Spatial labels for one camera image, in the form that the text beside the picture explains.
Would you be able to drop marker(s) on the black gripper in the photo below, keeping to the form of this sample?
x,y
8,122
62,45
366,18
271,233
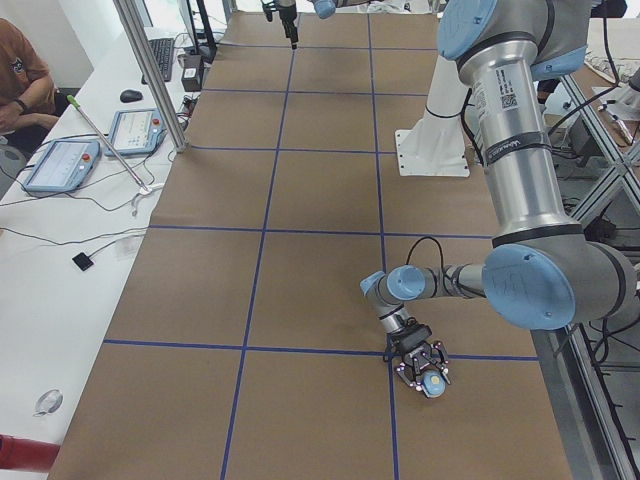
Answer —
x,y
403,346
288,23

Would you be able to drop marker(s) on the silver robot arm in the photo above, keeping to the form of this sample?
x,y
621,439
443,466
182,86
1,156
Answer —
x,y
325,8
542,273

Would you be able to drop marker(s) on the black power adapter box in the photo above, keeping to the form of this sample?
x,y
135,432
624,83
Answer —
x,y
192,73

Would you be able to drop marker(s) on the black keyboard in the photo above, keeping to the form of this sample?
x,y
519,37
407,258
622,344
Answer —
x,y
163,51

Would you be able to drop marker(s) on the black computer mouse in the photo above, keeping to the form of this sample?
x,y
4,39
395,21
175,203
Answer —
x,y
130,95

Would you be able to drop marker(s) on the far blue teach pendant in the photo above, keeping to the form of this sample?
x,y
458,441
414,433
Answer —
x,y
137,132

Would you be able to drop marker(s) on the blue teach pendant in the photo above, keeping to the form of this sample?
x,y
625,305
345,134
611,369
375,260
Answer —
x,y
137,132
63,167

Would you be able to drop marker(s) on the metal rod green tip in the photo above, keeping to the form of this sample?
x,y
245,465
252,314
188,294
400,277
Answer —
x,y
143,188

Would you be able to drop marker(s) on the near blue teach pendant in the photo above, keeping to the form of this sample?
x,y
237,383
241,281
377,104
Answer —
x,y
63,167

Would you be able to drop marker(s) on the person in brown shirt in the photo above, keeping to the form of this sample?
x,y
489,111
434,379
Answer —
x,y
31,104

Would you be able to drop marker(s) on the small black square pad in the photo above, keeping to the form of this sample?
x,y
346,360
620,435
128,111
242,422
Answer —
x,y
83,261

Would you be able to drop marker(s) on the clear tape roll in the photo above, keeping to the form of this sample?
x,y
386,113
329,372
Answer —
x,y
48,403

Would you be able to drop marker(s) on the red cylinder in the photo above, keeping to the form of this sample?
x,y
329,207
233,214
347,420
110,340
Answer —
x,y
27,455

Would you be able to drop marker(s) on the aluminium frame post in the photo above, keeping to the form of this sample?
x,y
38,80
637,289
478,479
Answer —
x,y
135,31

